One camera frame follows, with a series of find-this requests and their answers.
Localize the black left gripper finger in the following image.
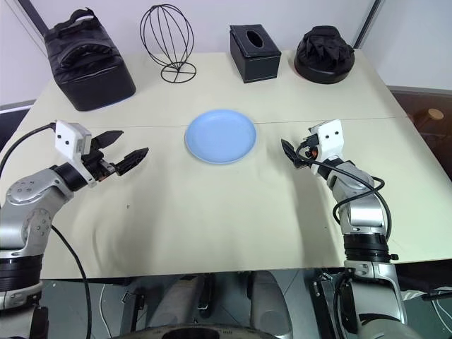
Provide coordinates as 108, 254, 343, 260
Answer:
92, 129, 125, 150
114, 146, 150, 177

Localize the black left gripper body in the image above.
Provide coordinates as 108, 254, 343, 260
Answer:
81, 138, 119, 182

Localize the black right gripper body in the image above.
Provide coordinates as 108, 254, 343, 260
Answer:
297, 126, 321, 160

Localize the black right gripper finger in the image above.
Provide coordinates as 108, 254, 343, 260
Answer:
280, 138, 308, 171

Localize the light blue round plate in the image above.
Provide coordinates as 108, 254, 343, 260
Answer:
184, 109, 258, 166

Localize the black padded bag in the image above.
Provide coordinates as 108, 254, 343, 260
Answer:
43, 8, 138, 112

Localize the black hat on round base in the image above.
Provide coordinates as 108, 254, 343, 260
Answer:
293, 25, 356, 85

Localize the black leather tissue box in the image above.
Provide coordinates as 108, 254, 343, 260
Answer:
229, 23, 283, 85

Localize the beige tablecloth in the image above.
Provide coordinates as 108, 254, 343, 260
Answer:
0, 48, 452, 280

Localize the black diagonal bar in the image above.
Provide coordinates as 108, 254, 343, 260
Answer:
23, 0, 49, 35

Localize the grey rounded robot leg shape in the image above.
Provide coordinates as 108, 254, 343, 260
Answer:
153, 274, 214, 335
246, 270, 295, 331

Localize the dark rounded rim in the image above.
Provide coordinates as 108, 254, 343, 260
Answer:
119, 317, 282, 339

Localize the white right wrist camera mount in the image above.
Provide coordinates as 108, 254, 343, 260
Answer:
309, 119, 345, 177

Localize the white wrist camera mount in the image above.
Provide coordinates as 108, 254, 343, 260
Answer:
309, 119, 345, 177
55, 119, 97, 188

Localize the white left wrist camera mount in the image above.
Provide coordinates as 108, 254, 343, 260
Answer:
55, 119, 97, 188

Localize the black wire head-shaped stand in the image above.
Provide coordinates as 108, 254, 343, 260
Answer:
139, 4, 198, 85

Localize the grey metal frame post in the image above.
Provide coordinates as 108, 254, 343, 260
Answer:
352, 0, 381, 49

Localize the thin white cable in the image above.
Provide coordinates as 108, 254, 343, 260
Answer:
99, 281, 123, 335

